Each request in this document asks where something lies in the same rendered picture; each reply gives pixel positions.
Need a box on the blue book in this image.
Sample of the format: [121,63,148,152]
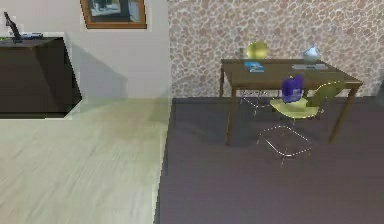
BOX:
[243,61,266,74]

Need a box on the brown wooden table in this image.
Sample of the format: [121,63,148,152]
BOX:
[218,58,364,146]

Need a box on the blue purple box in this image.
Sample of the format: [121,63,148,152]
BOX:
[281,74,304,104]

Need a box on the grey flat laptop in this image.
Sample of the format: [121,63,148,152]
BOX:
[291,63,329,71]

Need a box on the dark brown cabinet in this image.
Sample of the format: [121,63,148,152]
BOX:
[0,36,83,114]

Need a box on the black desk lamp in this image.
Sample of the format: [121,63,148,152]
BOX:
[3,11,24,44]

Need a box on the wood-framed wall picture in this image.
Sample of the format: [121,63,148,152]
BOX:
[79,0,148,30]

